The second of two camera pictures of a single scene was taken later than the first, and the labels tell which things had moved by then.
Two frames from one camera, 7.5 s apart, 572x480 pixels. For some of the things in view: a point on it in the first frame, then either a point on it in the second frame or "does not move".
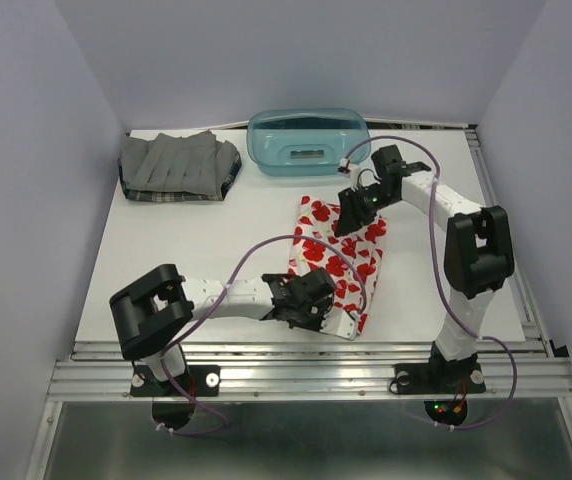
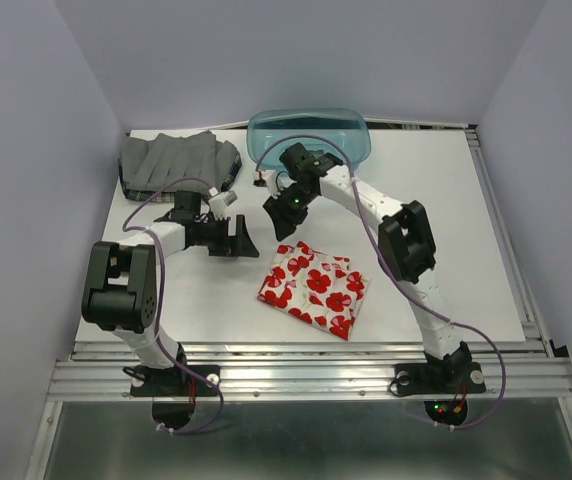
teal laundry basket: x=307 y=142 does not move
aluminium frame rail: x=514 y=368 does not move
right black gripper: x=351 y=215 → x=284 y=221
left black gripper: x=323 y=305 → x=233 y=246
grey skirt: x=197 y=162 does not move
